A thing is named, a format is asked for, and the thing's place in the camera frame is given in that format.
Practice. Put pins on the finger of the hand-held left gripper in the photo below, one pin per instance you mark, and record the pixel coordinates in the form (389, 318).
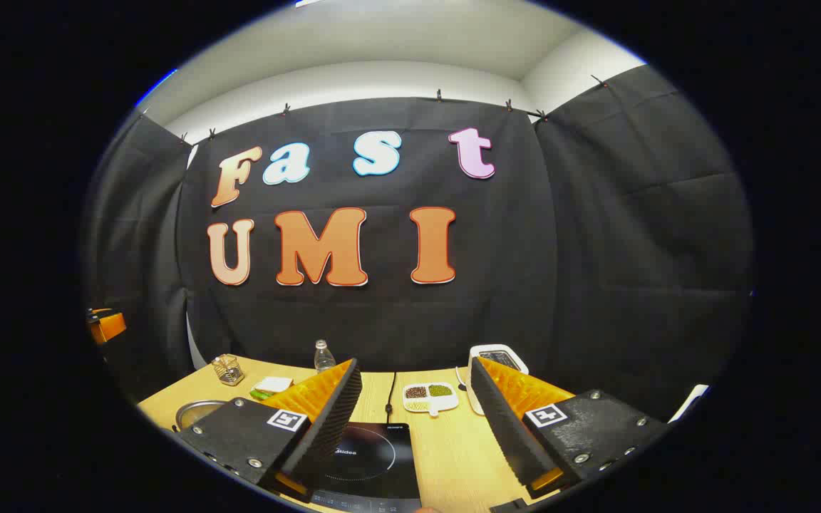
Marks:
(107, 328)

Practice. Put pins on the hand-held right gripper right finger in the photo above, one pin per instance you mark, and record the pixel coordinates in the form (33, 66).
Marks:
(503, 427)

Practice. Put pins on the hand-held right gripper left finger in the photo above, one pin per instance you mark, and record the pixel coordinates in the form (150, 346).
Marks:
(332, 427)

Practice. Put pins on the black induction cooktop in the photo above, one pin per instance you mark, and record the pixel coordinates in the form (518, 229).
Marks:
(382, 463)

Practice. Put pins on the clear plastic water bottle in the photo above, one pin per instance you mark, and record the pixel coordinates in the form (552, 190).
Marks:
(323, 360)

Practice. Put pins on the sandwich with lettuce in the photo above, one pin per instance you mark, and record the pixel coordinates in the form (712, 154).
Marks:
(271, 385)

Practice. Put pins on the white divided dish of beans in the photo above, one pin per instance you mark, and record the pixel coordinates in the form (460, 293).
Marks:
(430, 407)

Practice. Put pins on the white toaster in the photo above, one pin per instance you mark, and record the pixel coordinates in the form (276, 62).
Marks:
(482, 353)

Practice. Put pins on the black backdrop cloth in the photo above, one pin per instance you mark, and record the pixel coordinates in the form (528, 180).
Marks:
(524, 285)

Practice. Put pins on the white panel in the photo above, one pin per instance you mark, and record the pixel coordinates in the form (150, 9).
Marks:
(688, 400)

